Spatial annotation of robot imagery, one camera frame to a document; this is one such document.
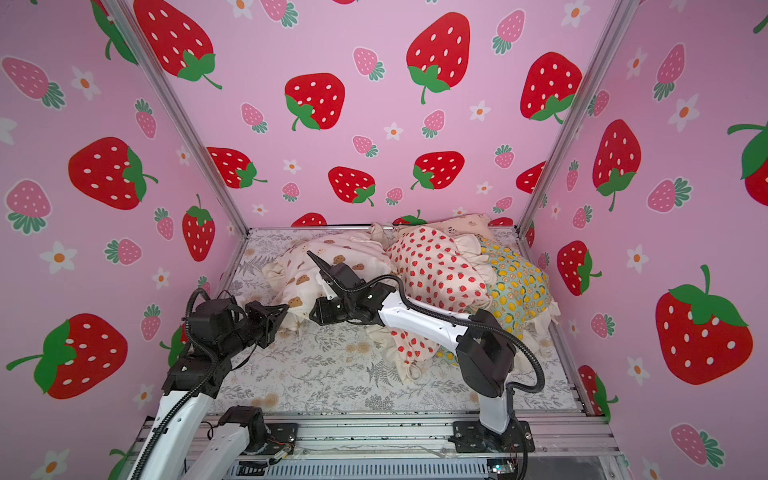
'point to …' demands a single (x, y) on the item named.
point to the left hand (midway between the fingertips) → (291, 302)
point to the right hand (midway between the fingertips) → (304, 323)
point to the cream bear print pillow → (474, 224)
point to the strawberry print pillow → (432, 267)
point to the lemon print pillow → (521, 291)
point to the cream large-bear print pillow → (362, 255)
